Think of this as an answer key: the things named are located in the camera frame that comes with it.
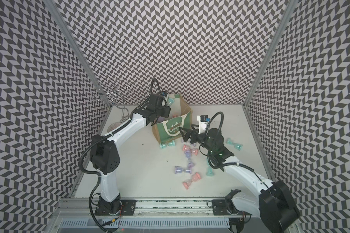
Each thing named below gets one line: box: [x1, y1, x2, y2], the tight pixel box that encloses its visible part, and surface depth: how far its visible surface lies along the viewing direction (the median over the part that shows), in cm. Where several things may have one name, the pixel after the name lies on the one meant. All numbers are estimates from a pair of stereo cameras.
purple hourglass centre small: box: [184, 149, 194, 169], surface depth 91 cm
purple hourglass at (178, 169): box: [174, 166, 193, 175], surface depth 84 cm
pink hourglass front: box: [182, 172, 202, 190], surface depth 82 cm
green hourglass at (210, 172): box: [206, 158, 215, 177], surface depth 84 cm
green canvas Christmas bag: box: [152, 94, 193, 144], surface depth 88 cm
